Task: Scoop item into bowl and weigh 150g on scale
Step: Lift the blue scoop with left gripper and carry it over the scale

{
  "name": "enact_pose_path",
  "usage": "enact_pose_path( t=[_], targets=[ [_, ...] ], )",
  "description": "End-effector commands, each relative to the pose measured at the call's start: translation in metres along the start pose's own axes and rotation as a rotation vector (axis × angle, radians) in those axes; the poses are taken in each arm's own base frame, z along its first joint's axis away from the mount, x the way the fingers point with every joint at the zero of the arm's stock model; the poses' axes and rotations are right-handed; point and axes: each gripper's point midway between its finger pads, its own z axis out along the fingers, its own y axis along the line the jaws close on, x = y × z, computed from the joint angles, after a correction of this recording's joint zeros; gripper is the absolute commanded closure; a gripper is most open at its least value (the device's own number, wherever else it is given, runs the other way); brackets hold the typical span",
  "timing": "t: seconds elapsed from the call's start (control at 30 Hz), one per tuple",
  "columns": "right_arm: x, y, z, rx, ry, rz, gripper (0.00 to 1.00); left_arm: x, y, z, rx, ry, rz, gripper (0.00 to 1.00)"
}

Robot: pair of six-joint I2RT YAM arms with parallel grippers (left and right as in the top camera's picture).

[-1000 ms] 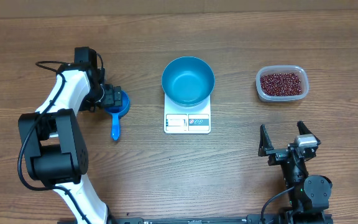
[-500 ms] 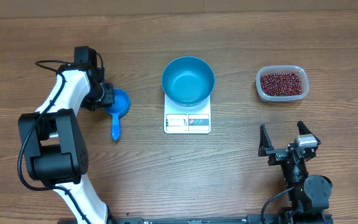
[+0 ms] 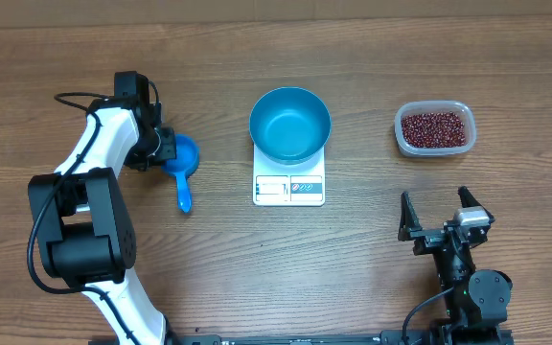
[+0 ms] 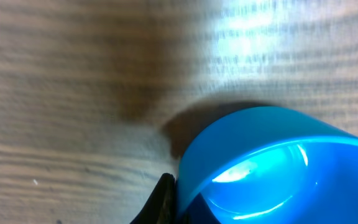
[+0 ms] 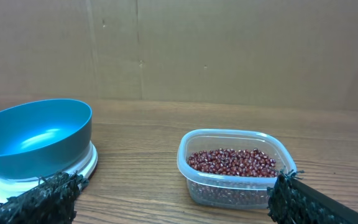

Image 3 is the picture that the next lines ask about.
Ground clear plastic food container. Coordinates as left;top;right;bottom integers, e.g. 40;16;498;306
394;101;477;157

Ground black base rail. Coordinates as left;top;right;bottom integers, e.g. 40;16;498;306
88;328;515;345

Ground red adzuki beans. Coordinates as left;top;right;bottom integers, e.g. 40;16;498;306
401;112;466;149

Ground blue plastic measuring scoop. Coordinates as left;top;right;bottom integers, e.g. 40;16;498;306
162;134;199;214

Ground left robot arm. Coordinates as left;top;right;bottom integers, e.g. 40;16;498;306
26;71;179;344

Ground teal blue bowl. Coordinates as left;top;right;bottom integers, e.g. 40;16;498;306
248;86;333;165

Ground white digital kitchen scale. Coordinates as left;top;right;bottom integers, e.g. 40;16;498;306
252;146;326;207

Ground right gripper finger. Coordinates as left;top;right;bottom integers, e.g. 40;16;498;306
457;186;495;223
398;192;422;242

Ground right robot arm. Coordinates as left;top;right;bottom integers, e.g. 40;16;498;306
398;186;514;344

